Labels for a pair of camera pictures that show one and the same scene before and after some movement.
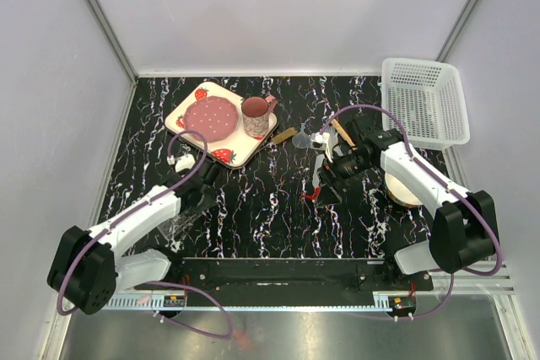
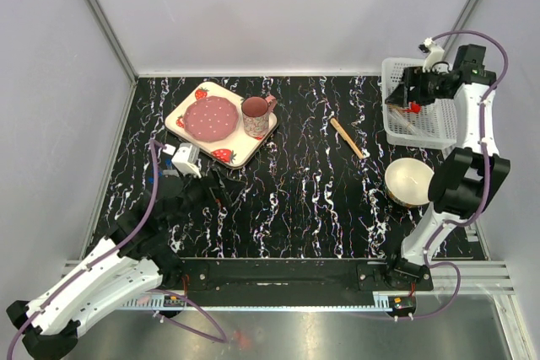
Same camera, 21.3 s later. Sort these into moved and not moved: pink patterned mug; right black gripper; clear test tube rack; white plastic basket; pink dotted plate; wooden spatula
Moved: clear test tube rack; right black gripper
Not moved: pink dotted plate; pink patterned mug; wooden spatula; white plastic basket
